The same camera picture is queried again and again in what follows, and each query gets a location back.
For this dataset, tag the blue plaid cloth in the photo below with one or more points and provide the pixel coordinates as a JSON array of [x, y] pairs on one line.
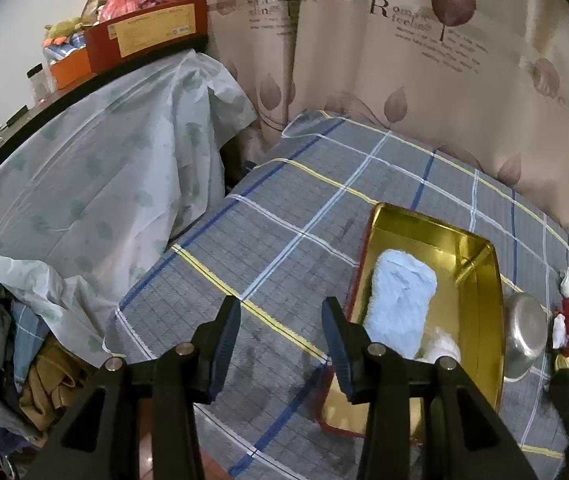
[[29, 332]]

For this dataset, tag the beige leaf print curtain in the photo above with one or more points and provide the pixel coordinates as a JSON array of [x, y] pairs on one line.
[[414, 60]]

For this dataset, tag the metal bowl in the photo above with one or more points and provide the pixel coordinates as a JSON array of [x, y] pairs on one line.
[[524, 335]]

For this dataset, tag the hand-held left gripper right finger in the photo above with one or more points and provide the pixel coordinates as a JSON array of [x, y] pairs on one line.
[[338, 345]]

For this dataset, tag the red and white cloth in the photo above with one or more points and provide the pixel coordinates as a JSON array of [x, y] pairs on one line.
[[565, 327]]

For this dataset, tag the red plastic bag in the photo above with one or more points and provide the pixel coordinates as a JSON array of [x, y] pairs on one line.
[[132, 2]]

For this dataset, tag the cream soft cloth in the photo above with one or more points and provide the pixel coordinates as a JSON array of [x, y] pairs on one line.
[[442, 347]]

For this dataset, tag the clear jar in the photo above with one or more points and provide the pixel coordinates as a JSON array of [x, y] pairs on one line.
[[38, 81]]

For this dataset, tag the mustard yellow cloth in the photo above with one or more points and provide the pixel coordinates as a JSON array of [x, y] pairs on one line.
[[52, 385]]

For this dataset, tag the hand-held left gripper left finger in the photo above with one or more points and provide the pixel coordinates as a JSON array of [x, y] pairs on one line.
[[225, 332]]

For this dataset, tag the gold tray with red rim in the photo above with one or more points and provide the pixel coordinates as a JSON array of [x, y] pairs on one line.
[[479, 310]]

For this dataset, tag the orange box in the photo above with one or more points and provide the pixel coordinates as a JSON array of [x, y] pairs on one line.
[[69, 71]]

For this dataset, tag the green and yellow plush toy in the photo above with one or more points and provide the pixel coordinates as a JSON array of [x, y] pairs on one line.
[[64, 29]]

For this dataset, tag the red box with yellow label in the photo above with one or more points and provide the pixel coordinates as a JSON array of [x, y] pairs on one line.
[[147, 32]]

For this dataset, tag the light blue towel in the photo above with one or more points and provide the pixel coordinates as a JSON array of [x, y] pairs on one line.
[[402, 295]]

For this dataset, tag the translucent white plastic cover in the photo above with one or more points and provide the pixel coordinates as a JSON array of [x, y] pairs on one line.
[[89, 170]]

